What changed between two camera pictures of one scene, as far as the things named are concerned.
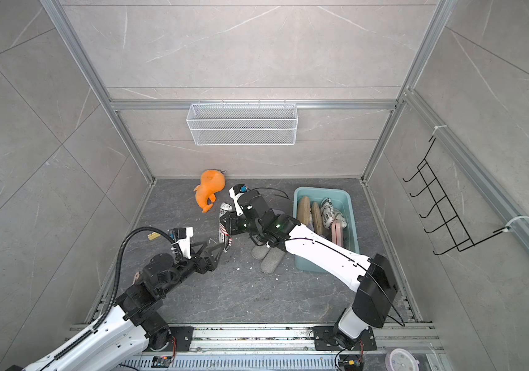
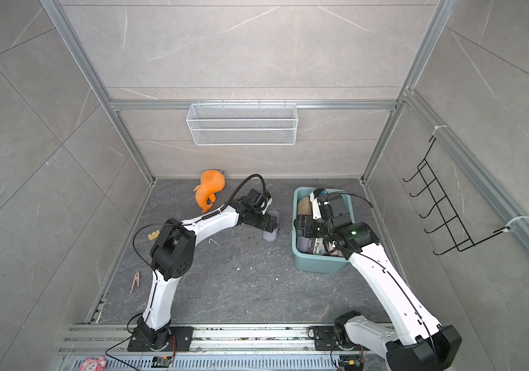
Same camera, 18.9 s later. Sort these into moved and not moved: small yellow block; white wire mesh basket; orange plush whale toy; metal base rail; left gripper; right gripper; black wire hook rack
Moved: right gripper; left gripper
Not moved: small yellow block; white wire mesh basket; black wire hook rack; metal base rail; orange plush whale toy
